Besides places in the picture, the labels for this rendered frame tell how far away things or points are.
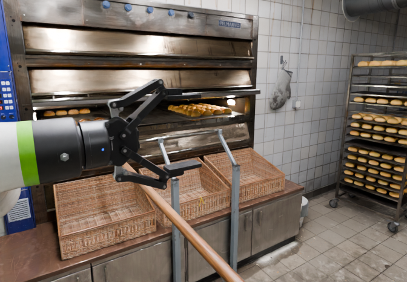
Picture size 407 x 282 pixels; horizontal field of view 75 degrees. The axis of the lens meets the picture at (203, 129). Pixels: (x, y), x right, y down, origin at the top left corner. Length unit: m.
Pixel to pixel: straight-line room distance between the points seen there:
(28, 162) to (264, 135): 2.61
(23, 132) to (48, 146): 0.03
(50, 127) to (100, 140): 0.07
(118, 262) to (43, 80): 1.22
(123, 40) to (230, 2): 1.01
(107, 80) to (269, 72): 1.57
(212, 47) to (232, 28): 0.29
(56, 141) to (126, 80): 1.68
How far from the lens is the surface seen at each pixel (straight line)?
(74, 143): 0.41
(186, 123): 2.29
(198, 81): 2.30
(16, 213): 2.16
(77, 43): 2.00
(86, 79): 2.01
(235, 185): 1.95
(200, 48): 2.32
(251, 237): 2.39
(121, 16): 2.11
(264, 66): 2.77
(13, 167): 0.41
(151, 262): 1.94
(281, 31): 2.94
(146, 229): 1.86
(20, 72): 1.99
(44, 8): 2.04
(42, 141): 0.41
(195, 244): 0.74
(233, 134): 2.59
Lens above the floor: 1.60
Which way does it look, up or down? 12 degrees down
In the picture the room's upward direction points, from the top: straight up
